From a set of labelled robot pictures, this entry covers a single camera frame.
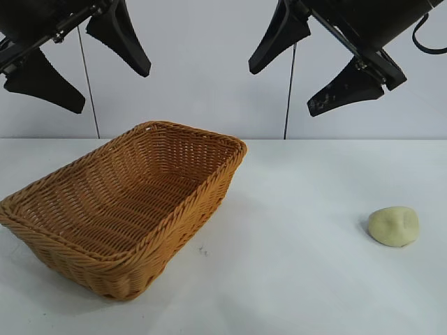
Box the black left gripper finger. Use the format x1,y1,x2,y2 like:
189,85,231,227
2,47,87,114
85,0,152,78

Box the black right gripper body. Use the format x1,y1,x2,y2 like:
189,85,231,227
289,0,447,91

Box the pale yellow egg yolk pastry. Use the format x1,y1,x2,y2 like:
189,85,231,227
367,205,420,248

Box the black looped gripper cable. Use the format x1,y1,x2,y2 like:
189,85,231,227
412,13,447,55

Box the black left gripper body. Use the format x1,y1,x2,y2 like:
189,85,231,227
0,0,118,76

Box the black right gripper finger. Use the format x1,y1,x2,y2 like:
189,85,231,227
306,56,386,119
247,0,312,75

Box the tan woven wicker basket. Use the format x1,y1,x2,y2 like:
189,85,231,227
0,120,249,301

